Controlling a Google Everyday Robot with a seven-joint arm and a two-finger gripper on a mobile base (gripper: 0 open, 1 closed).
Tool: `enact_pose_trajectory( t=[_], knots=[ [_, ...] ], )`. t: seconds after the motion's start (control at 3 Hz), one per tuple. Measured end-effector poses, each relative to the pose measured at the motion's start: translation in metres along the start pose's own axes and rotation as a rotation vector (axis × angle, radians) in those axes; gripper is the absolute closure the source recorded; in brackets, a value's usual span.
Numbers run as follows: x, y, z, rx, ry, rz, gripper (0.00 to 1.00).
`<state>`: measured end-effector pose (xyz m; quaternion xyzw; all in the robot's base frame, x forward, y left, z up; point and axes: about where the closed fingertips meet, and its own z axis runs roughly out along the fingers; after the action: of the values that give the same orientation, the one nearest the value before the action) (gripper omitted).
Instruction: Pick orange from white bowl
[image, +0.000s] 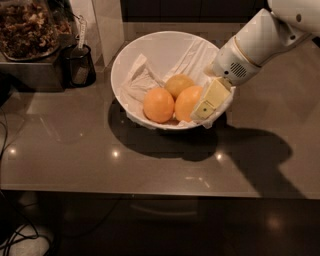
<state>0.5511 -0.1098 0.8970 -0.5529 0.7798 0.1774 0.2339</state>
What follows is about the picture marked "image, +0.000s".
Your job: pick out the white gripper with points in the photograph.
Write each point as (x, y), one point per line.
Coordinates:
(233, 62)

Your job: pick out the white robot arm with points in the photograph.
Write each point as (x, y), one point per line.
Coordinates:
(273, 31)

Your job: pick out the back yellowish orange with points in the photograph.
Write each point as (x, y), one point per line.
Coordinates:
(177, 83)

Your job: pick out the white bowl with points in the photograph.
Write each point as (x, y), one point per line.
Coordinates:
(160, 50)

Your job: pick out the white paper napkin liner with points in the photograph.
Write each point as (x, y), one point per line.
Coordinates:
(146, 80)

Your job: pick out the white pillar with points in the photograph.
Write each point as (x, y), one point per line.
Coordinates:
(105, 32)

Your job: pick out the black mesh cup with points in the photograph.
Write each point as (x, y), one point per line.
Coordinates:
(78, 67)

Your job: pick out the white scoop in cup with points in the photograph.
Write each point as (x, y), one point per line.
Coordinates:
(81, 38)

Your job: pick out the glass jar of nuts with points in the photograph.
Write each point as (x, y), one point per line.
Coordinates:
(31, 29)

